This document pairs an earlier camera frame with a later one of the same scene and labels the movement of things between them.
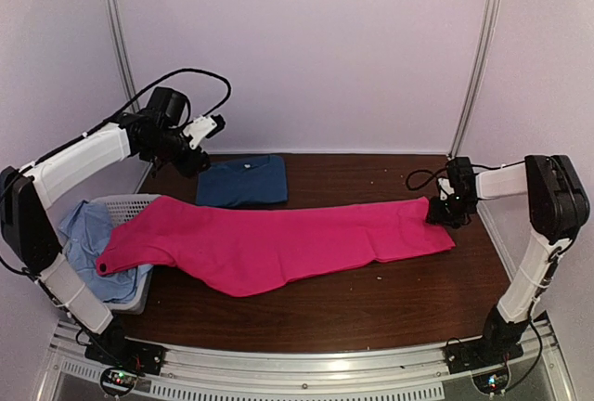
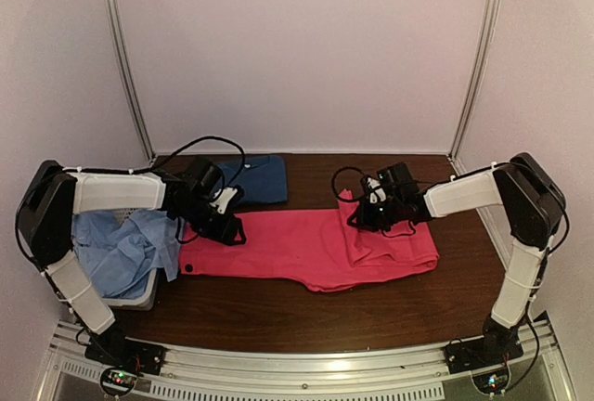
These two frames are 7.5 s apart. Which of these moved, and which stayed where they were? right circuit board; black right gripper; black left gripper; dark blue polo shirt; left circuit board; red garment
Moved: red garment; black left gripper; black right gripper
Stayed: left circuit board; dark blue polo shirt; right circuit board
